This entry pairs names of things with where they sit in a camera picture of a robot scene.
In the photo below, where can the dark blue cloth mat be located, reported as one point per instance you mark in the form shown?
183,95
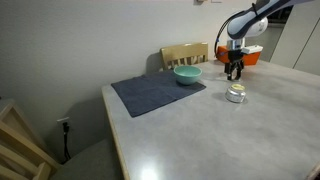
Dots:
146,93

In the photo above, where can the silver round container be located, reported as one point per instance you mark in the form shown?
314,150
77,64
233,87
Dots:
235,93

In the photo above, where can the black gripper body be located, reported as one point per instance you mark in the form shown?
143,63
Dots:
235,61

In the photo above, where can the wooden chair near wall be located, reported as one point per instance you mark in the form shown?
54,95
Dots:
184,54

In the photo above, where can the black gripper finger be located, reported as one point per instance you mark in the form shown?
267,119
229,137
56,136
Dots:
229,74
239,73

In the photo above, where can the wooden chair at left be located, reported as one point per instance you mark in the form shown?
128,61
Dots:
23,155

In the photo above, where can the mint green bowl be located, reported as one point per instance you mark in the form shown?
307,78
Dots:
187,75

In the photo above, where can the orange cardboard box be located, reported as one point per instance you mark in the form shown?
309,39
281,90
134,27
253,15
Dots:
249,59

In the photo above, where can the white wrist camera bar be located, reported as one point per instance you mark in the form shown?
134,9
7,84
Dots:
252,49

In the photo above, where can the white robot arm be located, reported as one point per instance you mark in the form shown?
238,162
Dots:
248,23

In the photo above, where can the white wall power outlet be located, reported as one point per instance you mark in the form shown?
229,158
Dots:
64,123

